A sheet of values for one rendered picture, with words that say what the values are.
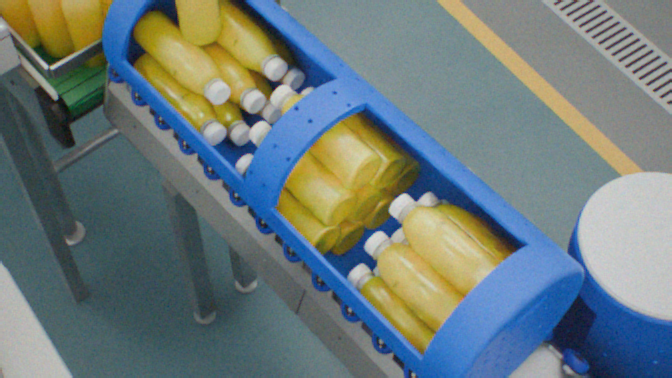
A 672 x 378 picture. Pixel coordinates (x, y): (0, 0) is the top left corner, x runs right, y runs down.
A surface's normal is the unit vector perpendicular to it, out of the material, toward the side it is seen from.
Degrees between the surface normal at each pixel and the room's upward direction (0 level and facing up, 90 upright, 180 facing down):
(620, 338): 90
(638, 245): 0
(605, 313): 90
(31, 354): 4
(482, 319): 31
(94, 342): 0
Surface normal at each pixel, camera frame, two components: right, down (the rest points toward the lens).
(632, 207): 0.00, -0.55
